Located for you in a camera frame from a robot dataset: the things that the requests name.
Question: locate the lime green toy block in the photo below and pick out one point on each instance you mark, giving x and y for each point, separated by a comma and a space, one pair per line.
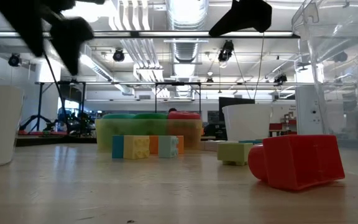
235, 152

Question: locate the teal toy block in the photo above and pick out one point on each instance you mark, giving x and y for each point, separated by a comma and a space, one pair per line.
255, 142

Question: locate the orange curved toy block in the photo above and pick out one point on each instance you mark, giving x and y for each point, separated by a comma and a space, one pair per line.
153, 144

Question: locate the yellow translucent bin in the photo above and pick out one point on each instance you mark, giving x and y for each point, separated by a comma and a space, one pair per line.
104, 137

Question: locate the mint small toy block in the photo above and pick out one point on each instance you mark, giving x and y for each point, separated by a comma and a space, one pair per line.
168, 147

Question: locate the small tan square dish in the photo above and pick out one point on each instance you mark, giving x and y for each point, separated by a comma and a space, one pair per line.
208, 146

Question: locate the green foam die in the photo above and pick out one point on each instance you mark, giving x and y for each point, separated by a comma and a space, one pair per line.
151, 116

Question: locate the red cabinet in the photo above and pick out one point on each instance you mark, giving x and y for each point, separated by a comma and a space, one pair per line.
278, 127

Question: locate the blue small toy block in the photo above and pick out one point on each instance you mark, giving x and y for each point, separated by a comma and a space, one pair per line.
117, 147

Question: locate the white round cup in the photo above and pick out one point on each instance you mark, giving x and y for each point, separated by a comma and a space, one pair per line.
247, 121

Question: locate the red stepped toy block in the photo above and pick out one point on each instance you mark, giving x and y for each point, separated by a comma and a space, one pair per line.
297, 161

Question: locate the teal foam die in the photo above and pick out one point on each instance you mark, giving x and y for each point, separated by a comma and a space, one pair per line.
118, 116

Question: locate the white pillar with sockets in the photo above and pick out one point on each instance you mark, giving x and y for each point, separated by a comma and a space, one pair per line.
306, 109

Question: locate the black ceiling spotlight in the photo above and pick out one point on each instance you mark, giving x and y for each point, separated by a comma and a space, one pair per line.
14, 60
280, 78
118, 56

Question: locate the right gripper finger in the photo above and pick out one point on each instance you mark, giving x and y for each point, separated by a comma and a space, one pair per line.
264, 17
238, 18

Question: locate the black overhead camera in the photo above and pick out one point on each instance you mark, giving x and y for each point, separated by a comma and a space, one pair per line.
227, 48

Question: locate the black overhead crossbar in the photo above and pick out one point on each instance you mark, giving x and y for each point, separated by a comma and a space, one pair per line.
166, 34

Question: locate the black background robot arm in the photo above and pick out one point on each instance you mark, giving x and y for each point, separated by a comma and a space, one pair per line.
39, 119

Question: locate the red foam die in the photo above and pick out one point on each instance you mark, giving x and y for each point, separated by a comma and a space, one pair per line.
183, 115

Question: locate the black aluminium table frame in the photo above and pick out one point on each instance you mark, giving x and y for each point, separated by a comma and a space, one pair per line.
57, 141

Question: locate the person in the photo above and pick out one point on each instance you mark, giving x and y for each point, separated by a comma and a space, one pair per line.
172, 110

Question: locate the yellow small toy block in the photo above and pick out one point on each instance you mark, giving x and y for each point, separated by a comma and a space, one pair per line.
136, 147

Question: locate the black background station frame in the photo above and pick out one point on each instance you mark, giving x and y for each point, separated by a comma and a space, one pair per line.
83, 102
178, 83

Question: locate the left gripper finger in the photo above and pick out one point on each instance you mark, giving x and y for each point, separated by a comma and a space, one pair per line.
26, 25
71, 40

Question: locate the clear plastic bin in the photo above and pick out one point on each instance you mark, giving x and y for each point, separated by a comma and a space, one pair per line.
346, 93

